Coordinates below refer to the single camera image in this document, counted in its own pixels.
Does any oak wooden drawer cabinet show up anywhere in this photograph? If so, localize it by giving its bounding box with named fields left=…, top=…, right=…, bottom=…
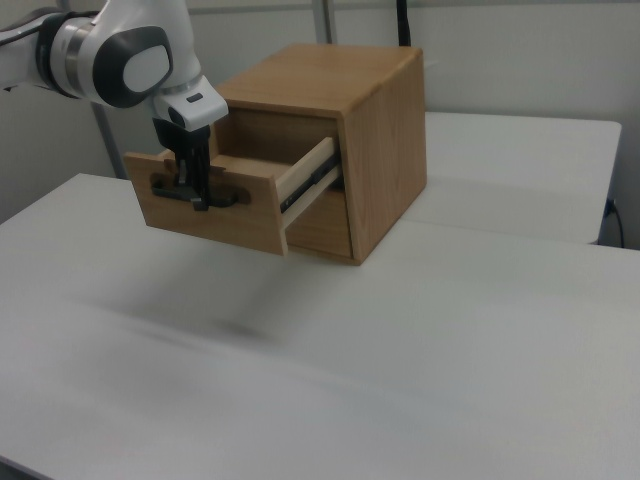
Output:
left=213, top=43, right=428, bottom=267

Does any black power cable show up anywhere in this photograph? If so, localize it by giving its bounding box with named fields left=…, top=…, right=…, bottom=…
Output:
left=606, top=198, right=627, bottom=249

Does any black vertical pole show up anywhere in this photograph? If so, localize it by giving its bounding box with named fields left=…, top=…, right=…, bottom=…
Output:
left=395, top=0, right=413, bottom=49

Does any oak wooden sliding drawer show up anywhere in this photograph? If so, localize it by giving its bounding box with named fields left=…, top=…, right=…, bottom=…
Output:
left=123, top=135, right=346, bottom=258

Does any oak closed drawer front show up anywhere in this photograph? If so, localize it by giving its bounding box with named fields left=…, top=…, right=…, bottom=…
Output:
left=287, top=188, right=355, bottom=261

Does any black metal drawer handle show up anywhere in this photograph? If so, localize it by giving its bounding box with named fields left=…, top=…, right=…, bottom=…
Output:
left=150, top=172, right=252, bottom=210

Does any black metal drawer rail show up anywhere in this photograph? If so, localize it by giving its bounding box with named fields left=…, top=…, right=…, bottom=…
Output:
left=279, top=148, right=342, bottom=211

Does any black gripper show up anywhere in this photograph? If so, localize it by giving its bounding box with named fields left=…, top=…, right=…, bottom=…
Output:
left=151, top=117, right=215, bottom=212

